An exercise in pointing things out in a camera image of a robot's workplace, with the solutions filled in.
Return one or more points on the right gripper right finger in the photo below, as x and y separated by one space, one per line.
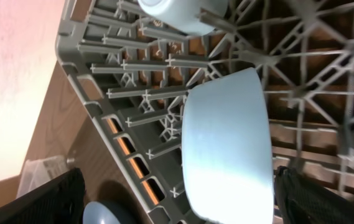
302 201

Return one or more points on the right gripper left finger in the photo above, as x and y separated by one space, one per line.
60 200

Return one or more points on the light blue bowl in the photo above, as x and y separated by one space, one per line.
227 152

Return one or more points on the light blue cup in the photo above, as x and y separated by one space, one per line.
183 14

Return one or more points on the grey dishwasher rack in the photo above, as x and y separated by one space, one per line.
133 73

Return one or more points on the clear plastic bin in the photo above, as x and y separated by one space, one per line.
39 172

